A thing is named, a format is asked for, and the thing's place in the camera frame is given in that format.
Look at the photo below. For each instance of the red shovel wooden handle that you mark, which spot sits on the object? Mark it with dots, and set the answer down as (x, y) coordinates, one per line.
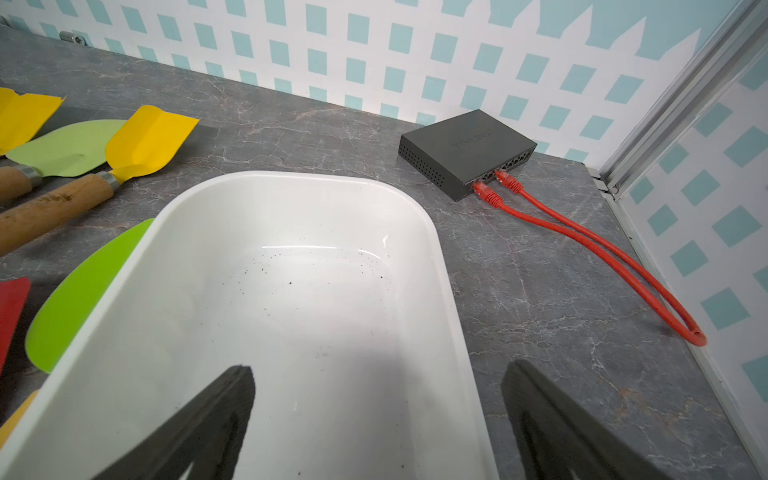
(13, 296)

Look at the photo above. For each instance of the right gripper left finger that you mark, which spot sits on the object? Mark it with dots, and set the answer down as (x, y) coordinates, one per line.
(202, 440)

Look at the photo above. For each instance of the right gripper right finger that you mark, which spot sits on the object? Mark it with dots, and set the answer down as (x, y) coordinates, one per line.
(558, 439)

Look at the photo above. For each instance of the yellow shovel wooden handle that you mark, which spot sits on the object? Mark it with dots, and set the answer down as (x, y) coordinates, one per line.
(144, 145)

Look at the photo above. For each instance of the white plastic storage box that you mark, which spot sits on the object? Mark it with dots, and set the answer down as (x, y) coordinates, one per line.
(332, 290)

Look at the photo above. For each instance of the green trowel yellow handle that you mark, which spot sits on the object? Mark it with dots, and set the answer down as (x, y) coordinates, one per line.
(61, 316)

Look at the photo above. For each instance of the pale green trowel wooden handle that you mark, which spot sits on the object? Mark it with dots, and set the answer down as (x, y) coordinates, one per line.
(69, 151)

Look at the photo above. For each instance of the black flat box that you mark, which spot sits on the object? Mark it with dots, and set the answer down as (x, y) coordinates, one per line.
(456, 153)

